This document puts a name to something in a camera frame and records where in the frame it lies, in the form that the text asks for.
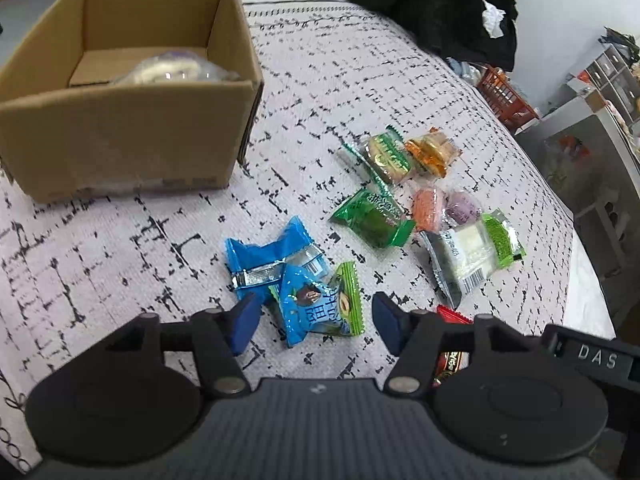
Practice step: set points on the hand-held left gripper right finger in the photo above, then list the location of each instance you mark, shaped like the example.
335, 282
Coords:
390, 322

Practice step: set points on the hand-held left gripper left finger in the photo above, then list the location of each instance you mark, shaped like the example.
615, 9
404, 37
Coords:
242, 322

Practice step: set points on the blue green hazelnut snack packet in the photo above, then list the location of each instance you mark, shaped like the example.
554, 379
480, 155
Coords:
315, 310

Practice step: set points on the orange macaron clear packet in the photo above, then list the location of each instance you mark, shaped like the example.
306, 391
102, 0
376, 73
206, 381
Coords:
429, 208

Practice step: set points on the green trimmed clear cookie packet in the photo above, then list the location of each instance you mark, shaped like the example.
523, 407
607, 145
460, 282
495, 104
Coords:
387, 160

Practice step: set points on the brown cardboard box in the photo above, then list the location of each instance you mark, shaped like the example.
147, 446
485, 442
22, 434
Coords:
125, 130

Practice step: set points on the red snack packet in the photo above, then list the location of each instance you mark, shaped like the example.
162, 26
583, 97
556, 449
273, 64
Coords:
452, 360

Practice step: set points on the blue silver snack packet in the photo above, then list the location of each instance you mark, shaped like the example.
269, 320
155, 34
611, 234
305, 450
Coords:
270, 255

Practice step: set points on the dark green snack packet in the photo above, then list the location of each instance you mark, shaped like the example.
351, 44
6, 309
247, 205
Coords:
375, 217

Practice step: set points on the clear green white cake packet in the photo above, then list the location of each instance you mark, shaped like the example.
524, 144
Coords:
470, 247

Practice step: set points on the purple macaron clear packet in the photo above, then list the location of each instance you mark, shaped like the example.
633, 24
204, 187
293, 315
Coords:
462, 206

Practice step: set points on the orange clear biscuit packet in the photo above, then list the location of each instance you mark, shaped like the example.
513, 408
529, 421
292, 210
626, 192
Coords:
432, 152

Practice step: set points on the small orange object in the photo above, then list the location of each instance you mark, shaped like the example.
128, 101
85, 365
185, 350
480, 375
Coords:
571, 147

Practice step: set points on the white desk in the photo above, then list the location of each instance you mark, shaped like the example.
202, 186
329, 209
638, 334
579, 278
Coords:
575, 115

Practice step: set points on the orange plastic basket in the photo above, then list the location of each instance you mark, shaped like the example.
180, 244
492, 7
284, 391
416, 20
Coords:
507, 97

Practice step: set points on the pale blue plastic bag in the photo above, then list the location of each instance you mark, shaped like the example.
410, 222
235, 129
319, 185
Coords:
462, 67

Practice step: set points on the clear wrapped pale pastry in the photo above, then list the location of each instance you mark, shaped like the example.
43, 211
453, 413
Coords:
165, 67

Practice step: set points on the grey drawer organizer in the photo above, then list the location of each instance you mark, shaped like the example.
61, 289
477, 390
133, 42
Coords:
612, 77

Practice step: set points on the black cloth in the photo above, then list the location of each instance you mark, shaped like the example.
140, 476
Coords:
440, 5

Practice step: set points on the white crumpled tissue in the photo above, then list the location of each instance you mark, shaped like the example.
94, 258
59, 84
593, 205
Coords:
494, 17

